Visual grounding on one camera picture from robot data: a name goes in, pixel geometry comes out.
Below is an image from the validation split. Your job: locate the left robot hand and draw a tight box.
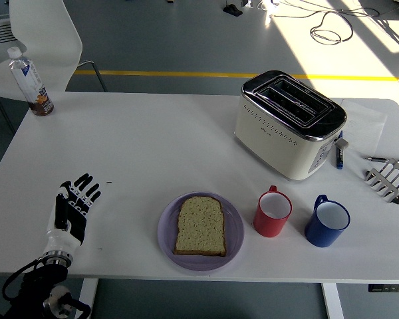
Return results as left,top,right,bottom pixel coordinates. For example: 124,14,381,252
42,173,102,257

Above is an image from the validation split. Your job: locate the blue mug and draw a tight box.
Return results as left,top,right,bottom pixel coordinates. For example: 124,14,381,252
304,194,351,249

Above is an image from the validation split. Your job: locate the purple plate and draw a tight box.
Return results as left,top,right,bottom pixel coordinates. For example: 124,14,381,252
157,191,245,272

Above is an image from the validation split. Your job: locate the black table control panel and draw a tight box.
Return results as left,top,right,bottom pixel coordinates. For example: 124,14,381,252
368,284,399,293

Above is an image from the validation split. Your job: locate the silver pen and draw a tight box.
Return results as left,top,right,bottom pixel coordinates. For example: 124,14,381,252
364,156,399,166

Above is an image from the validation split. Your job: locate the white floor cable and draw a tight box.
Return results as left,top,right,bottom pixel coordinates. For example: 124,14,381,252
257,0,281,11

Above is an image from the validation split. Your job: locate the metal toast rack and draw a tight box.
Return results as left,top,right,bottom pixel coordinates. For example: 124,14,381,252
364,158,399,205

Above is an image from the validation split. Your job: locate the blue marker pen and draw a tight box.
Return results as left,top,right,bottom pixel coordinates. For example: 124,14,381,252
334,130,345,170

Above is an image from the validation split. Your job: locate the clear plastic drink bottle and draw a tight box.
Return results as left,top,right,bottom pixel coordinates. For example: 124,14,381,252
7,46,55,116

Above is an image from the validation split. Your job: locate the white table leg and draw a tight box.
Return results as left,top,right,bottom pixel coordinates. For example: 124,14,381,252
76,278,99,319
321,283,345,319

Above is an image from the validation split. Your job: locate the cream and chrome toaster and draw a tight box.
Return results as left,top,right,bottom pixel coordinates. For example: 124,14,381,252
234,69,349,182

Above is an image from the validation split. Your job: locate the bread slice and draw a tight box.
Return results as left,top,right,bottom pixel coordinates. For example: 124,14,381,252
173,195,227,257

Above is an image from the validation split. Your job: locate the black floor object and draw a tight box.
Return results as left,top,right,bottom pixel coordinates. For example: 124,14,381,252
223,3,243,17

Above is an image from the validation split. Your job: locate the yellow floor tape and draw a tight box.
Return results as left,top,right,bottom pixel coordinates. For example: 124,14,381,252
73,68,399,82

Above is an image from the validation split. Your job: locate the white chair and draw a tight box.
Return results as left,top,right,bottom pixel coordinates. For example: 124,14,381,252
0,0,109,100

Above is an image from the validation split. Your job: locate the grey floor cable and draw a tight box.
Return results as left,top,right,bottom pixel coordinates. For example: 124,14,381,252
279,0,382,46

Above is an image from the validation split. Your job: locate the red mug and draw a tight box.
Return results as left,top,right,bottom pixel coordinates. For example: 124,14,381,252
253,185,293,239

